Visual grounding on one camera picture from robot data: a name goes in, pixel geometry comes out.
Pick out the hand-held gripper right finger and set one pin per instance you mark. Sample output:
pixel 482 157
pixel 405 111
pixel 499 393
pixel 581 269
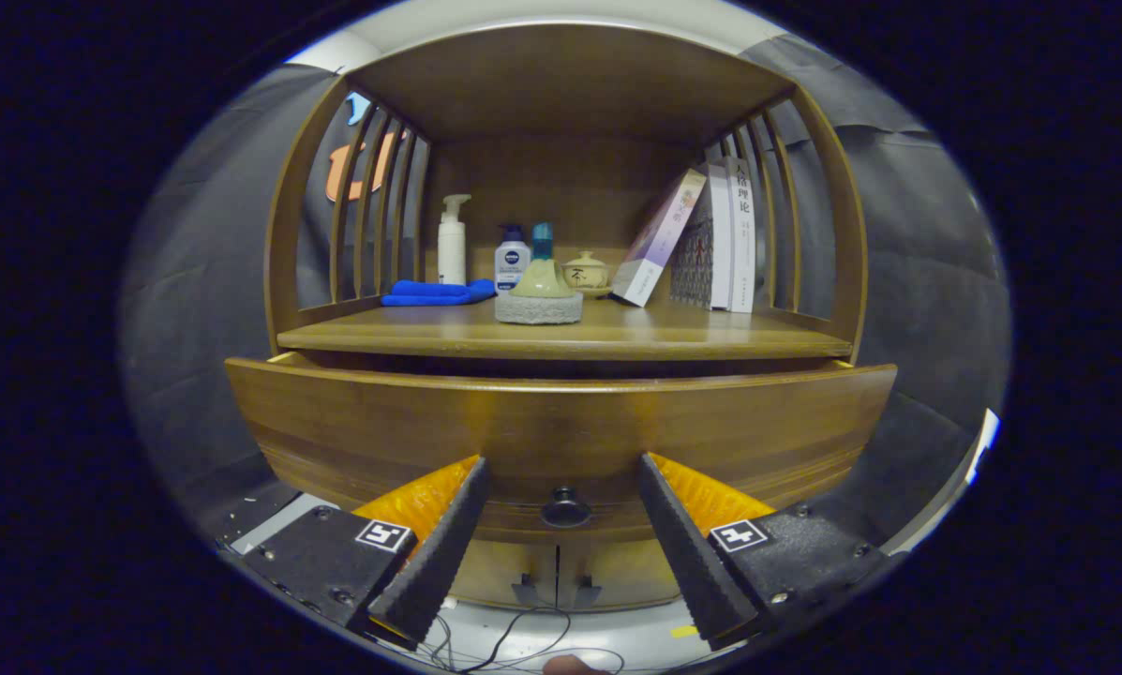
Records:
pixel 696 567

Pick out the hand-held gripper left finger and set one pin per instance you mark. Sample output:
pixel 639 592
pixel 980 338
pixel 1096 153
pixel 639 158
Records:
pixel 434 567

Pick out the black drawer knob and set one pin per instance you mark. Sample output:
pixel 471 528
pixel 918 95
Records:
pixel 565 507

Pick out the brown wooden drawer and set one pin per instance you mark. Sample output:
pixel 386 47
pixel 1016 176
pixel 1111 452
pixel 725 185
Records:
pixel 542 422

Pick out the pale green item translucent tray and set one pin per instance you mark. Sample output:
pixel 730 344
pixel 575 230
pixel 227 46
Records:
pixel 540 286

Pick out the wooden cabinet door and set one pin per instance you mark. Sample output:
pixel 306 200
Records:
pixel 504 567
pixel 617 567

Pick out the brown wooden countertop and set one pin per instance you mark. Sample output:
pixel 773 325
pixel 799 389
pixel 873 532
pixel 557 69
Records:
pixel 692 328

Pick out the brown wooden cabinet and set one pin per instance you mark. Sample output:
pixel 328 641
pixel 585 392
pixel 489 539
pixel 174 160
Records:
pixel 570 84

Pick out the blue folded cloth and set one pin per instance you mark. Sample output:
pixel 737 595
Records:
pixel 429 293

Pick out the white lotion bottle blue cap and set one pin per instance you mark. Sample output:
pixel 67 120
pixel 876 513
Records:
pixel 512 262

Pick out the cream lidded tea cup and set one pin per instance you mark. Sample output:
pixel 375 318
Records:
pixel 586 272

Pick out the white pump bottle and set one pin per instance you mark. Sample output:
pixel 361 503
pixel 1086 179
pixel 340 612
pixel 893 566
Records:
pixel 452 248

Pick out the purple and white book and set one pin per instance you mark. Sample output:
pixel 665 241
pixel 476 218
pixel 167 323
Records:
pixel 659 239

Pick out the teal glass bottle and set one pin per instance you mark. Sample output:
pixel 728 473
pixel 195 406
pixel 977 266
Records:
pixel 543 242

